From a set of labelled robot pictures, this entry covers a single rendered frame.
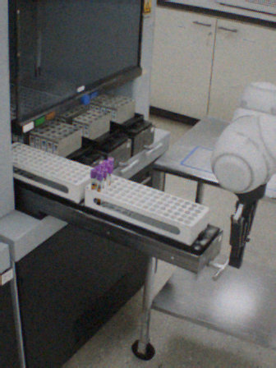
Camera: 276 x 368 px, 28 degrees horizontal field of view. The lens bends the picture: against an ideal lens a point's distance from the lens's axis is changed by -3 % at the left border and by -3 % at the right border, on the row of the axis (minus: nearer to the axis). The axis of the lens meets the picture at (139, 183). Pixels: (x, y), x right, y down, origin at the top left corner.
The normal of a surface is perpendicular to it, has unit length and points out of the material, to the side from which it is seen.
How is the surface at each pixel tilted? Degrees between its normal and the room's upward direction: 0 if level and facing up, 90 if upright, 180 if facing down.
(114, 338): 0
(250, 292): 0
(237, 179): 95
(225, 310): 0
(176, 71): 90
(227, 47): 90
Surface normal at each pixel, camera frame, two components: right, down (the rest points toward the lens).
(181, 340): 0.06, -0.87
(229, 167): -0.47, 0.55
